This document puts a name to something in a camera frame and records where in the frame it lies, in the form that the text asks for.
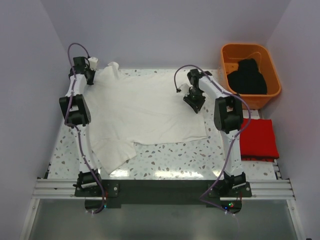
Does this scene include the purple cable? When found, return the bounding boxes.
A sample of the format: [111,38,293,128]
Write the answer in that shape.
[63,42,111,215]
[173,64,252,210]

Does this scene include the aluminium extrusion rail frame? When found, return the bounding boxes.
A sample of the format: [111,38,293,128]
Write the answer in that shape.
[18,159,303,240]

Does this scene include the black garment in bin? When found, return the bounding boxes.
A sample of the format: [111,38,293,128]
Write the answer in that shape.
[227,58,268,95]

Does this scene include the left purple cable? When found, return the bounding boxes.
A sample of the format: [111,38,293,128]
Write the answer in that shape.
[63,42,111,215]

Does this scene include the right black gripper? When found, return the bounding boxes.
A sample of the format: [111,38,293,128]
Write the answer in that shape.
[183,87,206,114]

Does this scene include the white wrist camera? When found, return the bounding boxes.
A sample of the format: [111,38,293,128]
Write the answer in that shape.
[177,83,190,95]
[88,57,99,71]

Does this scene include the orange plastic bin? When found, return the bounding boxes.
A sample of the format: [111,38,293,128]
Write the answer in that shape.
[218,43,281,110]

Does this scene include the white t shirt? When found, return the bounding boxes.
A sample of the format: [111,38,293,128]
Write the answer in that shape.
[84,62,207,174]

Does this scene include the folded red t shirt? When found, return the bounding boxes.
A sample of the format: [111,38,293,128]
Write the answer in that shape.
[239,118,280,162]

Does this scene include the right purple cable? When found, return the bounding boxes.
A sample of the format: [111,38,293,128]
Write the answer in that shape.
[173,64,252,210]

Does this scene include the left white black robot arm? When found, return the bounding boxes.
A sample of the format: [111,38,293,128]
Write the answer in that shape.
[59,56,104,197]

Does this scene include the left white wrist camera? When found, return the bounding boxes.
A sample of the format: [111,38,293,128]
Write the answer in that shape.
[88,57,99,71]

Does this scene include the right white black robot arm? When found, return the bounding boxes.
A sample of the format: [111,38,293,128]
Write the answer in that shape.
[183,69,246,197]

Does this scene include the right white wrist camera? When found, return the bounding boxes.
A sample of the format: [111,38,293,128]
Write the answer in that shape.
[177,83,190,95]

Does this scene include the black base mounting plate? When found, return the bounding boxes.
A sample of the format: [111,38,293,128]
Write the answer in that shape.
[74,180,253,213]

